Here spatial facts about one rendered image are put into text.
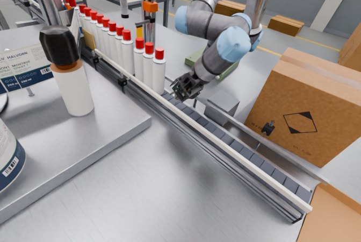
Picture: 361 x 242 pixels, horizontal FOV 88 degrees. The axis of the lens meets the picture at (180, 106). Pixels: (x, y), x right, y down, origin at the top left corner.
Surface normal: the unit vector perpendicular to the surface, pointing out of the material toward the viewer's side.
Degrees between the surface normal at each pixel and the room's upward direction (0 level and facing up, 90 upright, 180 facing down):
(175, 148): 0
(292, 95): 90
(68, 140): 0
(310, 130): 90
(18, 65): 90
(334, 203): 0
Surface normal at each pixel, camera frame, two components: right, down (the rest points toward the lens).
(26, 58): 0.77, 0.49
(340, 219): 0.11, -0.73
